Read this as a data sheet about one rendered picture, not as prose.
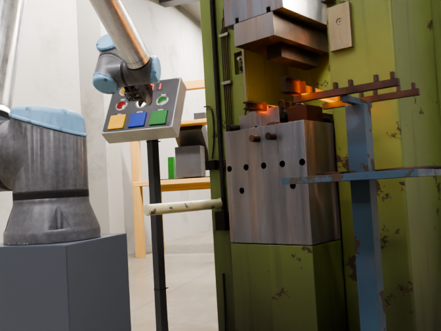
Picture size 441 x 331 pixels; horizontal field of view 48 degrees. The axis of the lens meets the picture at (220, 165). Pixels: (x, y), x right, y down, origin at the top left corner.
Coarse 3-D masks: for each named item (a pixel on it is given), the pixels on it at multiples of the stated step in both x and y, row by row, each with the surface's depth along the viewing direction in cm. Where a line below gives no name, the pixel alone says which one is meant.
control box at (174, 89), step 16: (160, 80) 226; (176, 80) 223; (112, 96) 229; (160, 96) 220; (176, 96) 218; (112, 112) 223; (128, 112) 220; (176, 112) 214; (128, 128) 215; (144, 128) 213; (160, 128) 210; (176, 128) 213
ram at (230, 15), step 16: (224, 0) 209; (240, 0) 203; (256, 0) 198; (272, 0) 193; (288, 0) 192; (304, 0) 202; (224, 16) 209; (240, 16) 203; (288, 16) 200; (304, 16) 202; (320, 16) 210
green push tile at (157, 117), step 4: (152, 112) 215; (156, 112) 215; (160, 112) 214; (164, 112) 213; (152, 116) 214; (156, 116) 213; (160, 116) 213; (164, 116) 212; (152, 120) 213; (156, 120) 212; (160, 120) 211; (164, 120) 211; (152, 124) 212; (156, 124) 211; (160, 124) 211; (164, 124) 211
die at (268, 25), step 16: (256, 16) 198; (272, 16) 193; (240, 32) 203; (256, 32) 198; (272, 32) 193; (288, 32) 200; (304, 32) 209; (320, 32) 219; (240, 48) 208; (256, 48) 209; (304, 48) 213; (320, 48) 218
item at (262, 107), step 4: (248, 104) 188; (252, 104) 190; (256, 104) 192; (260, 104) 194; (264, 104) 193; (244, 108) 189; (248, 108) 187; (252, 108) 188; (256, 108) 190; (260, 108) 192; (264, 108) 193
